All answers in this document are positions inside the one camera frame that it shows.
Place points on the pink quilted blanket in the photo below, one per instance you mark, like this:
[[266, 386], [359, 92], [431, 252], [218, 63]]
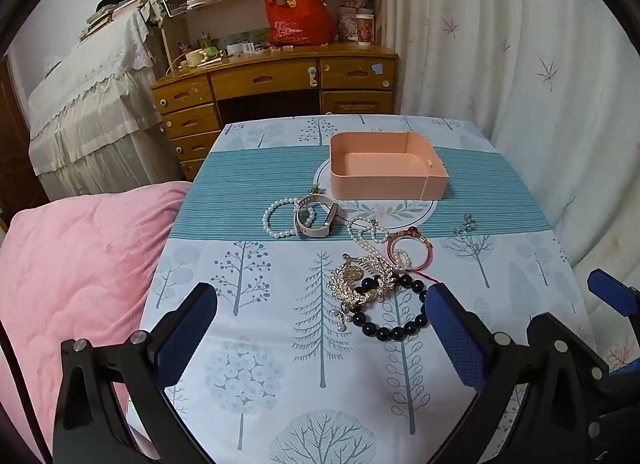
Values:
[[75, 284]]

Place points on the tree print tablecloth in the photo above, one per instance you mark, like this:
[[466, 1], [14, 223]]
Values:
[[280, 254]]

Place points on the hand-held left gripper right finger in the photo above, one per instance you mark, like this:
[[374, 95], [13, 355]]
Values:
[[457, 334]]

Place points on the stack of books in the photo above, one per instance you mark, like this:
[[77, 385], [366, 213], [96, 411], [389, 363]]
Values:
[[112, 12]]

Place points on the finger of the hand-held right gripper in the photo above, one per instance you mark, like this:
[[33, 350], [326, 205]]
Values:
[[615, 291]]

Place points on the floral paper canister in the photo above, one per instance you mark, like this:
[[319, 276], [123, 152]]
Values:
[[346, 24]]

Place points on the wooden desk with drawers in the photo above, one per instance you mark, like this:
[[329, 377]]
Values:
[[280, 77]]

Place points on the green soft toy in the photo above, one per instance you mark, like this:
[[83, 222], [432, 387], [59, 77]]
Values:
[[210, 53]]

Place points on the pink rectangular box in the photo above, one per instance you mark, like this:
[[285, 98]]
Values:
[[380, 184]]

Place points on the white lace cover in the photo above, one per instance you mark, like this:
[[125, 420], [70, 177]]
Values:
[[85, 109]]

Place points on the small gold flower charm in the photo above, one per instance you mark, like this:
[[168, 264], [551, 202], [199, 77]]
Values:
[[315, 189]]

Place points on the pale pink wristwatch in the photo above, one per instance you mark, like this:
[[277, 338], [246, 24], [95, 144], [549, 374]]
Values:
[[315, 230]]

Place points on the cream mug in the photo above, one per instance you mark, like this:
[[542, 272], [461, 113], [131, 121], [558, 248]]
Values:
[[194, 59]]

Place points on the red plastic bag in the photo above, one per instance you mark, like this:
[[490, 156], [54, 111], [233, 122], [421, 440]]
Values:
[[300, 19]]

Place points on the small pearl earring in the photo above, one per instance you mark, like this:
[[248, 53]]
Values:
[[341, 326]]

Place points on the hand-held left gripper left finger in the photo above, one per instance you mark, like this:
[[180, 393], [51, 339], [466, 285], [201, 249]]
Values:
[[185, 339]]

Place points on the white leaf print curtain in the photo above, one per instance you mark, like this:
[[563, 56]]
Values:
[[500, 69]]

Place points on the gold rhinestone brooch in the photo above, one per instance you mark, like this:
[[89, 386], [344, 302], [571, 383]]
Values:
[[345, 284]]

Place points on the red floral white cup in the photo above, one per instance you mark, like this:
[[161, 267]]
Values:
[[365, 29]]

